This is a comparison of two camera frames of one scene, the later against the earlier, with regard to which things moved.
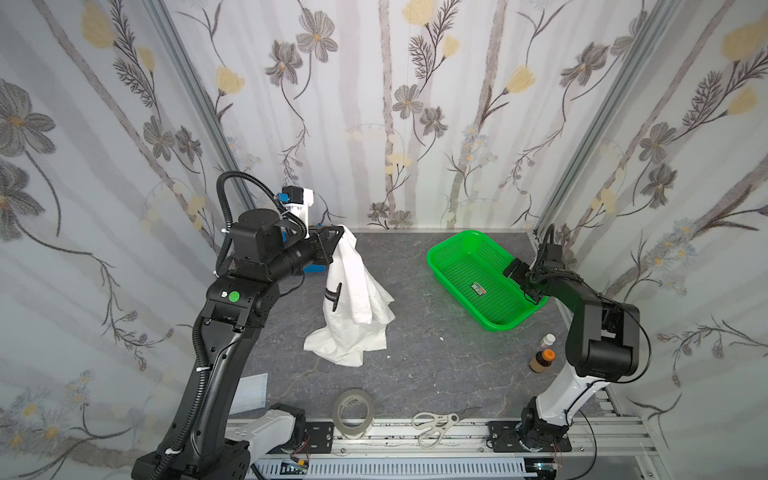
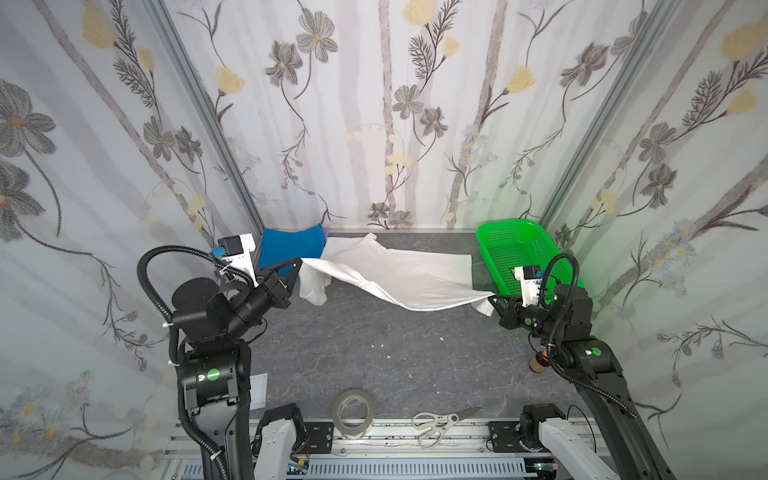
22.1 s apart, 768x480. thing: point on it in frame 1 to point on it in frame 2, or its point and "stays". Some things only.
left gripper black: [327, 241] to [278, 288]
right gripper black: [519, 271] to [509, 310]
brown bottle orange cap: [542, 360] stays
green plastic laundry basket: [470, 268] to [522, 243]
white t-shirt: [360, 322] to [409, 279]
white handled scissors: [436, 426] stays
